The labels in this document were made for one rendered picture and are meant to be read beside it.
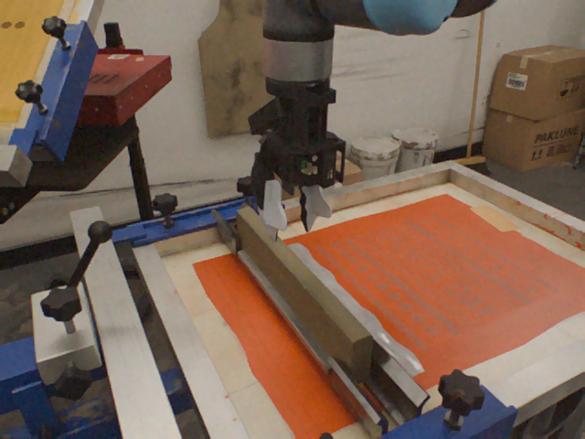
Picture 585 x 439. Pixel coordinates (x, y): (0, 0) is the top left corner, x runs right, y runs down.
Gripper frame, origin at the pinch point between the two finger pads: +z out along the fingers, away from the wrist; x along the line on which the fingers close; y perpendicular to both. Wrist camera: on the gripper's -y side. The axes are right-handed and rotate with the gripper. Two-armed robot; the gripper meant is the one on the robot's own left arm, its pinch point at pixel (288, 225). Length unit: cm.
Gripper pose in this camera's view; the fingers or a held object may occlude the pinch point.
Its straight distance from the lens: 63.2
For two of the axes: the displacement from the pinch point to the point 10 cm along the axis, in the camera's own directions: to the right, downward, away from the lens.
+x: 8.8, -2.4, 4.1
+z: -0.1, 8.5, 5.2
